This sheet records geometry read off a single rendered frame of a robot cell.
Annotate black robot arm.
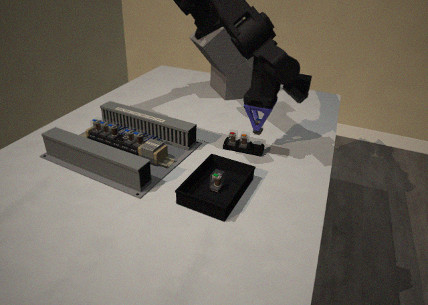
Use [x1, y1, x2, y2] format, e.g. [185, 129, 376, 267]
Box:
[173, 0, 312, 103]

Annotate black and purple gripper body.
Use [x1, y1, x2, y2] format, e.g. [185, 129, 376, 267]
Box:
[243, 69, 278, 109]

